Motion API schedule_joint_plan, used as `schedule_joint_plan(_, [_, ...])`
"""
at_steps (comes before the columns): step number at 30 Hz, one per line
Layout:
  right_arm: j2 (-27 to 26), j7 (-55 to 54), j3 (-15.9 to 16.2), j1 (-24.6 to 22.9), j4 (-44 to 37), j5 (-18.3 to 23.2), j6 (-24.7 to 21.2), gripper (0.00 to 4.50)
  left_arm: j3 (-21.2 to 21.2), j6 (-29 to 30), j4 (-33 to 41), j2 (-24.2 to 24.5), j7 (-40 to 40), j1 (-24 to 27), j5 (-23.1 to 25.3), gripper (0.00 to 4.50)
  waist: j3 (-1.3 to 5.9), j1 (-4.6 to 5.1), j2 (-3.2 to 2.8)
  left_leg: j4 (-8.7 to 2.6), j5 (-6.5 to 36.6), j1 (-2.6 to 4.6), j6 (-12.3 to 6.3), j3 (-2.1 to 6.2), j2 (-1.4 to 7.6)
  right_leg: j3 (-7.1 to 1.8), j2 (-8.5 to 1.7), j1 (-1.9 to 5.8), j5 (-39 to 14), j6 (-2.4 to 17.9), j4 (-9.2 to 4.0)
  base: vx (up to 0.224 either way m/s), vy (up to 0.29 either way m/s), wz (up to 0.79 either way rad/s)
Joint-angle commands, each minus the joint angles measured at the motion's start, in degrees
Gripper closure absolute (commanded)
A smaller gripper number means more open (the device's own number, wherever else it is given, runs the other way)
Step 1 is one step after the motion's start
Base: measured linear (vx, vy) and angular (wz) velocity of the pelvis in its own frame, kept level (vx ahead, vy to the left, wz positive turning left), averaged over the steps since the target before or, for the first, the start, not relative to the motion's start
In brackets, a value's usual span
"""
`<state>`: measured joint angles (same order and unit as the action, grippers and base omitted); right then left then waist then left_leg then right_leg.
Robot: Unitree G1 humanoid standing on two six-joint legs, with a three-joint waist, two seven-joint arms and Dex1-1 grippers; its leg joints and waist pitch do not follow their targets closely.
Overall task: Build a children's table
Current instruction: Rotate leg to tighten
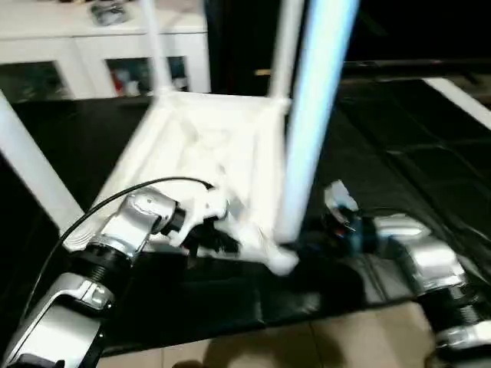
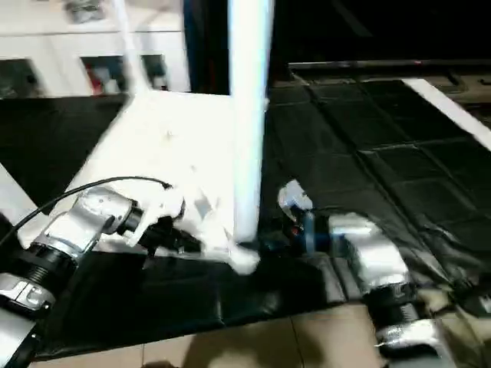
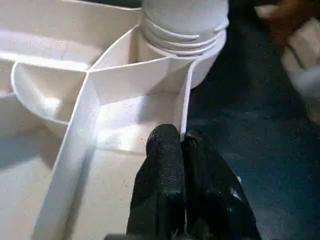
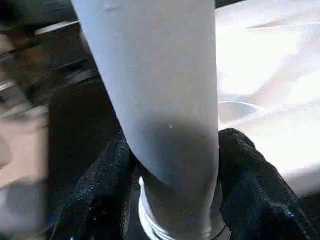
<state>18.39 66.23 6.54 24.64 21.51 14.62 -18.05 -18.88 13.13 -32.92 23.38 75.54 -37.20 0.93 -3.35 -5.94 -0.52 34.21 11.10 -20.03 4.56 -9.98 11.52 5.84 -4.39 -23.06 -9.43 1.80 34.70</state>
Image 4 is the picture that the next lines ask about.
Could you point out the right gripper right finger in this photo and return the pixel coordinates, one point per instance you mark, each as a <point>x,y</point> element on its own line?
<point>260,200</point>

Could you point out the black work mat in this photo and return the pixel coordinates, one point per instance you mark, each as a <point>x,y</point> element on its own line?
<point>75,125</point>

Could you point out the white plastic table leg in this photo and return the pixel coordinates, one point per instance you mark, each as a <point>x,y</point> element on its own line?
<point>160,90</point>

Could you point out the white plastic table top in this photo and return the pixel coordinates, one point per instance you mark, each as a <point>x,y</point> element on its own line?
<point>270,60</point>

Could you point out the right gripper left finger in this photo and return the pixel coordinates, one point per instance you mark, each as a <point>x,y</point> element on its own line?
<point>95,205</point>

